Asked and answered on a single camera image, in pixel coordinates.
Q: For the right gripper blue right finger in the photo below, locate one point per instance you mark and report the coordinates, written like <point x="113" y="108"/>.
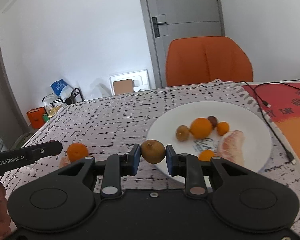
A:
<point x="188" y="167"/>

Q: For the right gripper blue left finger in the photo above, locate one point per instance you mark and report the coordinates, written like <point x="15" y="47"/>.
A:
<point x="118" y="166"/>

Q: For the small yellow orange front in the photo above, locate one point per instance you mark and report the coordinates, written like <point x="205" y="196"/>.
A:
<point x="206" y="155"/>

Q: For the green-brown fruit front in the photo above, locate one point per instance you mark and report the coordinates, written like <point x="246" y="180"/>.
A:
<point x="182" y="133"/>

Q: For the green-brown fruit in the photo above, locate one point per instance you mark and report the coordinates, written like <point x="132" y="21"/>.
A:
<point x="182" y="133"/>
<point x="153" y="151"/>

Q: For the green-brown fruit back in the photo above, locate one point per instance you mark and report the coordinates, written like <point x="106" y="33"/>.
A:
<point x="153" y="151"/>

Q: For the large orange front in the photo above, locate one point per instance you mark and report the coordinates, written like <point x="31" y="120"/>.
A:
<point x="201" y="128"/>

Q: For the large orange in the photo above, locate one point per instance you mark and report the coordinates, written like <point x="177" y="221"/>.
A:
<point x="201" y="128"/>
<point x="77" y="151"/>

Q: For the large orange back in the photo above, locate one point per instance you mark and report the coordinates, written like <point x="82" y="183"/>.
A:
<point x="77" y="151"/>

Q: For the peeled pomelo segment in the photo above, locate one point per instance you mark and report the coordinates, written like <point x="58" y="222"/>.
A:
<point x="230" y="147"/>
<point x="64" y="161"/>

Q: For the small orange tangerine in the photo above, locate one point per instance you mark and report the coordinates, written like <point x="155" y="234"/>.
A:
<point x="222" y="128"/>

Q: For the dark red plum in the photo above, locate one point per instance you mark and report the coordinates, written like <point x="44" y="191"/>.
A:
<point x="214" y="121"/>

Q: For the white ceramic plate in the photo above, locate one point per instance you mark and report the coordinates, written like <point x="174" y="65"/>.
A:
<point x="257" y="144"/>

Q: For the patterned white tablecloth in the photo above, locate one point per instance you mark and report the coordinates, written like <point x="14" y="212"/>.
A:
<point x="113" y="124"/>

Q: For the orange paper bag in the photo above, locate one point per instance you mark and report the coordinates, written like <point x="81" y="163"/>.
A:
<point x="36" y="117"/>

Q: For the green box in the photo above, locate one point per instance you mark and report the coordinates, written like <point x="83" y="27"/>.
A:
<point x="45" y="118"/>

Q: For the black metal rack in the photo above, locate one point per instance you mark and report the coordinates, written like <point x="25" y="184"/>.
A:
<point x="53" y="100"/>

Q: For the blue white plastic bag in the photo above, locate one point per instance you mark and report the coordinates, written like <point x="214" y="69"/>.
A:
<point x="62" y="89"/>

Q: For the orange chair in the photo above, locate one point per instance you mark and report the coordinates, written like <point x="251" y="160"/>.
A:
<point x="197" y="60"/>

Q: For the red orange table mat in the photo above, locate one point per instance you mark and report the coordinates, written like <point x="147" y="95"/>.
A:
<point x="281" y="101"/>

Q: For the grey door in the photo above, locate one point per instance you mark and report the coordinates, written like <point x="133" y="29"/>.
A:
<point x="185" y="18"/>

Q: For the black door handle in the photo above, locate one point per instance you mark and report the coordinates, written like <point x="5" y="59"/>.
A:
<point x="156" y="26"/>

